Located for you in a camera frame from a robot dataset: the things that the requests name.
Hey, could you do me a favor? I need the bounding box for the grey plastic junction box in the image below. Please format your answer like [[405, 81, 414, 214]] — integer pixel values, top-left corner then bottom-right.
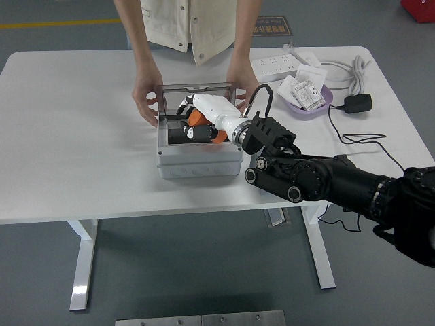
[[156, 115, 244, 179]]

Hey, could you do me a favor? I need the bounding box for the thin black cable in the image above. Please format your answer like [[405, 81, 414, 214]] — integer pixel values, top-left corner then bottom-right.
[[327, 103, 407, 173]]

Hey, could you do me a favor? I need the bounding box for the white table leg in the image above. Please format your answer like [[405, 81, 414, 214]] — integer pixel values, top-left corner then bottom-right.
[[300, 203, 337, 290], [67, 219, 99, 312]]

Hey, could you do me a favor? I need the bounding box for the black power adapter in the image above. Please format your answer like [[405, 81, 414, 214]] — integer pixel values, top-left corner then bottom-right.
[[343, 94, 373, 115]]

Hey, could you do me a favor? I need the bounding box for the purple plastic tray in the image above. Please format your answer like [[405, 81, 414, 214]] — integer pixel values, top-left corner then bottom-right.
[[284, 84, 335, 121]]

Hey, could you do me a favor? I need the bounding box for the white power strip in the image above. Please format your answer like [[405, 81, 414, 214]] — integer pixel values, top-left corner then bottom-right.
[[253, 55, 302, 84]]

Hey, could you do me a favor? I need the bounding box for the transparent hinged box lid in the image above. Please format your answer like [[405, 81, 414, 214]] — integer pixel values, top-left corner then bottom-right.
[[155, 81, 238, 122]]

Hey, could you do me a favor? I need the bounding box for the person's right hand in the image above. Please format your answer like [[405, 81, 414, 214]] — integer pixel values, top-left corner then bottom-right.
[[131, 69, 164, 128]]

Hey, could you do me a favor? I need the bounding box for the orange cylindrical battery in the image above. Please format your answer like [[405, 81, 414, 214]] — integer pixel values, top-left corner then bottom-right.
[[188, 108, 228, 143]]

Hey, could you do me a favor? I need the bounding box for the grey metal plate with screws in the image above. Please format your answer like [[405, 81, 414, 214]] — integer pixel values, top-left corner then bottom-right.
[[201, 310, 286, 326], [114, 315, 202, 326]]

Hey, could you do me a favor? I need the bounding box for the person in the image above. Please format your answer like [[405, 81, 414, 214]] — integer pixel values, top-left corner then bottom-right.
[[114, 0, 264, 128]]

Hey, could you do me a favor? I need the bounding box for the brown floor sign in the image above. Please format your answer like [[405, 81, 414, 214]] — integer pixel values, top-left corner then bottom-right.
[[253, 15, 294, 37]]

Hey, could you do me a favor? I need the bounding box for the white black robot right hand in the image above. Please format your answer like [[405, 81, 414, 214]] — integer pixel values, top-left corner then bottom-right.
[[175, 94, 249, 147]]

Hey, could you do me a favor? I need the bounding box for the person's left hand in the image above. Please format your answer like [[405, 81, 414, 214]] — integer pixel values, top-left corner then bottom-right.
[[226, 66, 261, 109]]

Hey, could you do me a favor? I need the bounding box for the metal floor plate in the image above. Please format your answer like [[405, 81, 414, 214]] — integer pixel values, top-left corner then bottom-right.
[[263, 206, 292, 228]]

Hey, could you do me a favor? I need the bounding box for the white coiled power cord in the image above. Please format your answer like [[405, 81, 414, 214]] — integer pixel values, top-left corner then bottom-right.
[[319, 55, 373, 96]]

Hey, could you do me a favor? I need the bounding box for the red box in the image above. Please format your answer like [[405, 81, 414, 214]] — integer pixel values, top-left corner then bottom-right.
[[400, 0, 435, 24]]

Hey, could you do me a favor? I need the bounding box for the white rectangular adapter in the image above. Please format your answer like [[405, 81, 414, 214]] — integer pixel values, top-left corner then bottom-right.
[[298, 50, 322, 67]]

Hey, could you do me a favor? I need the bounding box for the white socket panel with label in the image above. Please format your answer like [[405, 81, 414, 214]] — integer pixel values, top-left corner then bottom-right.
[[291, 79, 326, 111]]

